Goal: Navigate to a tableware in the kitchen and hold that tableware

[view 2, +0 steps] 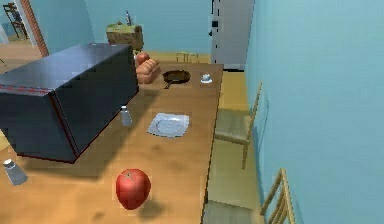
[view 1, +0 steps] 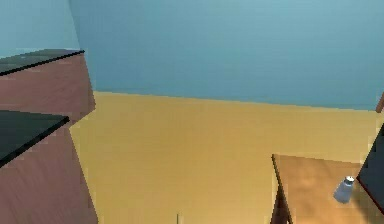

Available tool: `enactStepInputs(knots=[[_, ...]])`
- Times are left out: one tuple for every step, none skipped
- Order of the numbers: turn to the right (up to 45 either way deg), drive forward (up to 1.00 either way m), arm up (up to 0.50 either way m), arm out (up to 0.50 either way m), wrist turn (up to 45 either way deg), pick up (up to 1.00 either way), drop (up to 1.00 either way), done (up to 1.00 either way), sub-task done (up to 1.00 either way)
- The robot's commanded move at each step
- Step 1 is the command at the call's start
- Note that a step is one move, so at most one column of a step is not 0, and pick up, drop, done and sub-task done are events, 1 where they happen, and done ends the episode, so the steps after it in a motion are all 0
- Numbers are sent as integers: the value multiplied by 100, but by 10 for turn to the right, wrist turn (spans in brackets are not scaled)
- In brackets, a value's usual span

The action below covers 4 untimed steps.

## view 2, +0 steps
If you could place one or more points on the grey salt shaker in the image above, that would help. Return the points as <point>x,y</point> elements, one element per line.
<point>125,116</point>

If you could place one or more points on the red tomato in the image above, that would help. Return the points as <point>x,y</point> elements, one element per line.
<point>132,188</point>

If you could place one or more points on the brown door frame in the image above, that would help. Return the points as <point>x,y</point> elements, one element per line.
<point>34,26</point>

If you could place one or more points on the square grey plate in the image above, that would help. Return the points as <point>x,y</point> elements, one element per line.
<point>169,125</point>

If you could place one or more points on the grey pepper shaker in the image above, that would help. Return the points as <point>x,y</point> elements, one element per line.
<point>14,172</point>

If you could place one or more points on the white room door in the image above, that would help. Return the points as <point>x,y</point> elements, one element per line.
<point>232,33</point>

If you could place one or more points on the dark wooden chair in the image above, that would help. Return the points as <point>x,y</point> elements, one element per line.
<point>15,19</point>

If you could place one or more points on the wooden dining table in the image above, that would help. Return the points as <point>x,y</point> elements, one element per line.
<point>160,156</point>

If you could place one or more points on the brown bread loaf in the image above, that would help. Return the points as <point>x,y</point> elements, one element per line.
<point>148,71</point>

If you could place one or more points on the small white cup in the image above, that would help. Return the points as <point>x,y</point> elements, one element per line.
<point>206,78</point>

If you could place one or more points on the large black box appliance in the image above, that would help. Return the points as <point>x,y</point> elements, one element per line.
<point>66,86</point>

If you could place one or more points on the dark frying pan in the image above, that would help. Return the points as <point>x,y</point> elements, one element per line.
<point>177,76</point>

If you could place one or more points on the red apple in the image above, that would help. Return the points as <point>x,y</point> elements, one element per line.
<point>142,57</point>

